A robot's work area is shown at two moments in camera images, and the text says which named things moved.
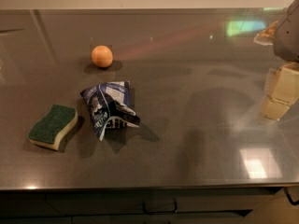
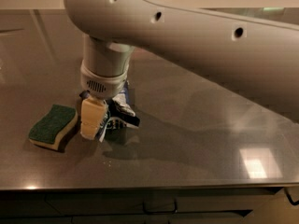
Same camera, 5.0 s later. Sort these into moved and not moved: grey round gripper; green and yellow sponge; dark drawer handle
Moved: grey round gripper
Not moved: dark drawer handle; green and yellow sponge
